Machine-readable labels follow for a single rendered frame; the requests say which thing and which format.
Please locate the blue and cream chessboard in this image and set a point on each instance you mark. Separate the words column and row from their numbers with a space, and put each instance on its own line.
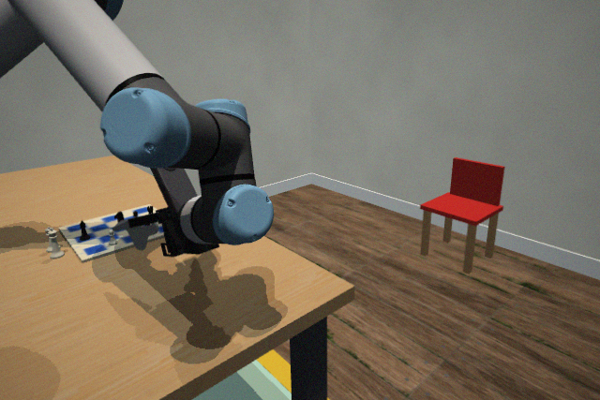
column 98, row 228

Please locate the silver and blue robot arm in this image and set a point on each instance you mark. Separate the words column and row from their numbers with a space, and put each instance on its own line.
column 161, row 132

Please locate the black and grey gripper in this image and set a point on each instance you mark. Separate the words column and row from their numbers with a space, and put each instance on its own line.
column 176, row 243

